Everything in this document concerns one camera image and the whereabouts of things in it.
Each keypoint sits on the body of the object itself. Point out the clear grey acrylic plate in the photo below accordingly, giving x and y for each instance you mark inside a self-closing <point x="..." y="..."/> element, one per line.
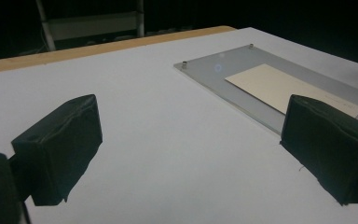
<point x="208" y="74"/>

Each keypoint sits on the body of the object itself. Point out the small metal stud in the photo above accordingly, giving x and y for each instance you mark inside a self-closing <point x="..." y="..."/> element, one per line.
<point x="185" y="64"/>
<point x="251" y="46"/>

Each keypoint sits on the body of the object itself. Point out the white table sheet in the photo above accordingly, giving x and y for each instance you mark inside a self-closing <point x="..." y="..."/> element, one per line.
<point x="167" y="140"/>

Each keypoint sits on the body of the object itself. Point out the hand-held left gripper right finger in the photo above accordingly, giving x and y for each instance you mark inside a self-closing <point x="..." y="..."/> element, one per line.
<point x="329" y="149"/>

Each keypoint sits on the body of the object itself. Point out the beige paper card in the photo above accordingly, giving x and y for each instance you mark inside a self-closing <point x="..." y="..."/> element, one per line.
<point x="273" y="85"/>

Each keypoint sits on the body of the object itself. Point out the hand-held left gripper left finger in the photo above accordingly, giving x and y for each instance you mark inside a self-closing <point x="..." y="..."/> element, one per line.
<point x="62" y="146"/>

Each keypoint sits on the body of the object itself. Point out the grey metal stand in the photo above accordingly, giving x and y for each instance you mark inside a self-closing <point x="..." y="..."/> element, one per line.
<point x="90" y="26"/>

